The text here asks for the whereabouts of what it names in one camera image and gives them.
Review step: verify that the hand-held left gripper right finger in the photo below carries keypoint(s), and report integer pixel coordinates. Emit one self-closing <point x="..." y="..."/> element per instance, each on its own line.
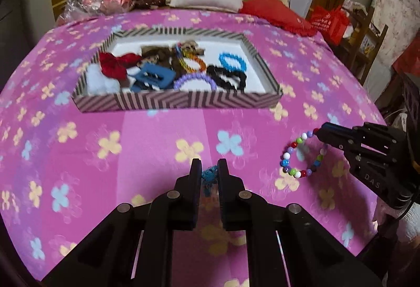
<point x="223" y="182"/>

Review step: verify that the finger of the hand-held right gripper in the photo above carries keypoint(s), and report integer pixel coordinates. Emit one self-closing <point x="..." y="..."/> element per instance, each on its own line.
<point x="351" y="146"/>
<point x="334" y="133"/>

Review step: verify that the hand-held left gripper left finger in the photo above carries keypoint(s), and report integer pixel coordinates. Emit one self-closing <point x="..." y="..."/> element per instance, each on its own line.
<point x="196" y="182"/>

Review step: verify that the striped cardboard box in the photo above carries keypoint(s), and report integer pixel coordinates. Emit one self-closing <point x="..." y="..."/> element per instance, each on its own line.
<point x="164" y="101"/>

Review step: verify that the black scrunchie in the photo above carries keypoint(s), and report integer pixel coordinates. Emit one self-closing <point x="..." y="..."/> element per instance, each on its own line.
<point x="229" y="80"/>

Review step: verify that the brown scrunchie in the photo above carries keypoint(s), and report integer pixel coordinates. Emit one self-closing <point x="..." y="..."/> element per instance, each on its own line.
<point x="157" y="52"/>

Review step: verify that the red satin bow hair clip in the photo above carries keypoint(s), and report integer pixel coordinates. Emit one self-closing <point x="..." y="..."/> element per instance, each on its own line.
<point x="113" y="65"/>

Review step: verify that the pink floral blanket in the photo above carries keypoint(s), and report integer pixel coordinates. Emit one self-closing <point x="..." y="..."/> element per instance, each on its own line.
<point x="131" y="129"/>

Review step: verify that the wooden shelf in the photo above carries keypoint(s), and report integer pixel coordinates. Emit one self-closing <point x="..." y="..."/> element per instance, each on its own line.
<point x="364" y="41"/>

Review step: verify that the red printed shopping bag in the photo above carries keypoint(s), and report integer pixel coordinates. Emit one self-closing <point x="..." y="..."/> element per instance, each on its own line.
<point x="328" y="24"/>

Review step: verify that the blue hair clip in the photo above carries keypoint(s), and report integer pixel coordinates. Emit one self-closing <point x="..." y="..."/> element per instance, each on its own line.
<point x="144" y="72"/>

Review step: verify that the red cushion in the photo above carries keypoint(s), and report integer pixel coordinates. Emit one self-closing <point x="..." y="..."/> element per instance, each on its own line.
<point x="272" y="11"/>

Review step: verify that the floral curtain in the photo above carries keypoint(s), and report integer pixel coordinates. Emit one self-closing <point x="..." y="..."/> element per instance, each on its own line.
<point x="397" y="11"/>

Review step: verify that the white fluffy scrunchie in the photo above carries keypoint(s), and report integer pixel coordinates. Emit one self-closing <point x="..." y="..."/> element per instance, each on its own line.
<point x="98" y="83"/>

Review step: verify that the clear plastic bag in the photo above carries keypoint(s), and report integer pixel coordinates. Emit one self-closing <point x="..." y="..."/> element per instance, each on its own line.
<point x="85" y="5"/>

